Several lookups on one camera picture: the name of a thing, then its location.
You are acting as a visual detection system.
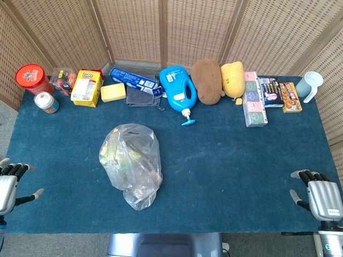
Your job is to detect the woven folding screen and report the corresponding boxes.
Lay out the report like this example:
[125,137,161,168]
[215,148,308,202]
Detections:
[0,0,343,167]

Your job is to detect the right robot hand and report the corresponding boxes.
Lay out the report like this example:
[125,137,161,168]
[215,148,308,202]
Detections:
[289,169,343,222]

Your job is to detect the clear plastic bag with items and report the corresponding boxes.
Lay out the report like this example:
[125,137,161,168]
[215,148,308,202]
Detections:
[98,123,164,211]

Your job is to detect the yellow sponge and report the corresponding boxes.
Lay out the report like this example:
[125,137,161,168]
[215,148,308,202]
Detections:
[100,82,127,103]

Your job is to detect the blue toothpaste box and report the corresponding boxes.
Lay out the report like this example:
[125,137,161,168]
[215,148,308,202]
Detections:
[109,66,164,97]

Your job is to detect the small white lid jar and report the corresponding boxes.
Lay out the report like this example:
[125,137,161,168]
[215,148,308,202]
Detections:
[33,92,60,115]

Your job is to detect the pale blue measuring cup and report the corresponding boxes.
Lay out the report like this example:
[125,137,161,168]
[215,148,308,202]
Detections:
[295,71,324,104]

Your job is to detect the brown plush toy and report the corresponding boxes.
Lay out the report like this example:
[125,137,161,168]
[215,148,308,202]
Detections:
[190,58,226,105]

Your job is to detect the blue pump detergent bottle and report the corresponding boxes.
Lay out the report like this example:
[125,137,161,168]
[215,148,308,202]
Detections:
[159,65,199,127]

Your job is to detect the pastel tissue pack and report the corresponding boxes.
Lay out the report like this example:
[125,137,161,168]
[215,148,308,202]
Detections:
[242,71,269,128]

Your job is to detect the grey cloth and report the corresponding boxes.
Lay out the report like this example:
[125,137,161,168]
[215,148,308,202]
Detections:
[125,74,166,111]

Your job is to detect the clear box red black contents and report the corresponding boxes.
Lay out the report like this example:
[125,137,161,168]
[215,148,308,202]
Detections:
[49,67,79,97]

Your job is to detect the dark blue snack package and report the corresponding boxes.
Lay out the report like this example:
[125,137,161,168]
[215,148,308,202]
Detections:
[257,77,285,108]

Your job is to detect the yellow plush toy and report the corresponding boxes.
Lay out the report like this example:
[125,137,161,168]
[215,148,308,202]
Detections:
[220,61,246,105]

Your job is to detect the yellow cracker box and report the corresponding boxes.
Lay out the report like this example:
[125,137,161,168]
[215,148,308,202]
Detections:
[70,69,105,108]

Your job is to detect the red lid snack canister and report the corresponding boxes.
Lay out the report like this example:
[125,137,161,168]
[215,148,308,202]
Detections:
[15,63,55,96]

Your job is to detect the dark robot base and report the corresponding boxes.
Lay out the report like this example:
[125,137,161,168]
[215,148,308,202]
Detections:
[106,232,225,257]

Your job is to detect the blue carpet table mat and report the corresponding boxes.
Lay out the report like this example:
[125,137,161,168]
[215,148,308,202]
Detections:
[4,74,343,234]

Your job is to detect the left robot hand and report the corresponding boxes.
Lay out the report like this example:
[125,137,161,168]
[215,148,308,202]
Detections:
[0,157,44,216]

